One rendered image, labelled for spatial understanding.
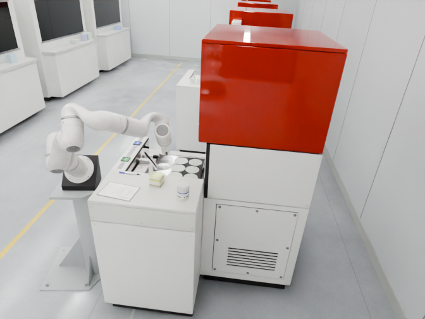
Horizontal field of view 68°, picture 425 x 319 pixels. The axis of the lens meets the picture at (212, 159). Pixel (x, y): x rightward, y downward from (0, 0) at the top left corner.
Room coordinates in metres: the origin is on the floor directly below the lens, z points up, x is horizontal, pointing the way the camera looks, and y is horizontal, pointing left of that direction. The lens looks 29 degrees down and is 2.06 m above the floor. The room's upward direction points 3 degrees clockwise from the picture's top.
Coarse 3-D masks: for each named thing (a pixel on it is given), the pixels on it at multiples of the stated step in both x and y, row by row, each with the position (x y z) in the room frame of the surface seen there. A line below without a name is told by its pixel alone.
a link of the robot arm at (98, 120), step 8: (72, 104) 1.35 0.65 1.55; (64, 112) 1.33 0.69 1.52; (72, 112) 1.33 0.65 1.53; (80, 112) 1.31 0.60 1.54; (88, 112) 1.31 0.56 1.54; (96, 112) 1.30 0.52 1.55; (104, 112) 1.30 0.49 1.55; (112, 112) 1.35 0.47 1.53; (88, 120) 1.27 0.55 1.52; (96, 120) 1.27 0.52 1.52; (104, 120) 1.28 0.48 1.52; (112, 120) 1.30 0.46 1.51; (120, 120) 1.33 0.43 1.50; (96, 128) 1.27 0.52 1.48; (104, 128) 1.28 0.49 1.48; (112, 128) 1.30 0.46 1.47; (120, 128) 1.32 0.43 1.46
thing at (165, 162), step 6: (162, 156) 2.10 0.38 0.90; (168, 156) 2.11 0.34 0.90; (174, 156) 2.11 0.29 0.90; (180, 156) 2.12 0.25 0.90; (162, 162) 2.01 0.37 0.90; (168, 162) 2.02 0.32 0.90; (174, 162) 2.02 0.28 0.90; (162, 168) 1.92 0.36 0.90; (168, 168) 1.93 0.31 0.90; (198, 174) 1.87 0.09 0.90
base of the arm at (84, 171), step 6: (78, 156) 1.84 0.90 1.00; (84, 156) 1.84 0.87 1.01; (84, 162) 1.76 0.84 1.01; (90, 162) 1.82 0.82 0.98; (78, 168) 1.66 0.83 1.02; (84, 168) 1.73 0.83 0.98; (90, 168) 1.79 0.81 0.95; (66, 174) 1.75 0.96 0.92; (72, 174) 1.67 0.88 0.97; (78, 174) 1.70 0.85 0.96; (84, 174) 1.75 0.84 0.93; (90, 174) 1.76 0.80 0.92; (72, 180) 1.72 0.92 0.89; (78, 180) 1.72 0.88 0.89; (84, 180) 1.73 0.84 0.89
